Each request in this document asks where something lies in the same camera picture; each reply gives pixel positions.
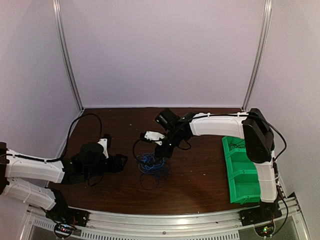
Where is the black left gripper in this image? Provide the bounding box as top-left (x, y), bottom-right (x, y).
top-left (84, 153), bottom-right (128, 180)

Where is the dark blue cable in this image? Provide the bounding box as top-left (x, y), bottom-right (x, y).
top-left (138, 159), bottom-right (173, 191)

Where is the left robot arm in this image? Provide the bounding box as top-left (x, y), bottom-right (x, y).
top-left (0, 134), bottom-right (128, 222)

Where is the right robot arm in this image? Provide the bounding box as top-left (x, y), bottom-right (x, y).
top-left (154, 108), bottom-right (278, 221)

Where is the green three-compartment bin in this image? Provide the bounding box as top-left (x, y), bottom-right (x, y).
top-left (222, 136), bottom-right (261, 205)

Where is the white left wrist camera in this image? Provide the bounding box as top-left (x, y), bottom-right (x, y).
top-left (98, 138), bottom-right (109, 159)

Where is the black right camera cable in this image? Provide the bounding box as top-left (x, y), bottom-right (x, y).
top-left (132, 138), bottom-right (148, 163)

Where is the black camera cable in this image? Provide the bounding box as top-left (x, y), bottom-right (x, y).
top-left (7, 113), bottom-right (103, 163)
top-left (132, 138), bottom-right (148, 163)

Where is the black left camera cable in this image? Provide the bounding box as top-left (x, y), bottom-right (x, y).
top-left (7, 113), bottom-right (103, 163)

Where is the front aluminium rail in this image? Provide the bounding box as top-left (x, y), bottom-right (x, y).
top-left (18, 197), bottom-right (311, 240)

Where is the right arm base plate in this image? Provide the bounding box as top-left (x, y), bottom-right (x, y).
top-left (239, 202), bottom-right (282, 239)

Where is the right aluminium corner post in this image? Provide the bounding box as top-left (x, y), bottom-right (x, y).
top-left (241, 0), bottom-right (273, 110)

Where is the aluminium corner post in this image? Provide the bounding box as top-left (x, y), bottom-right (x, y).
top-left (241, 0), bottom-right (273, 110)
top-left (52, 0), bottom-right (84, 112)

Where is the left aluminium corner post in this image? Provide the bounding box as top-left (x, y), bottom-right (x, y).
top-left (52, 0), bottom-right (84, 112)

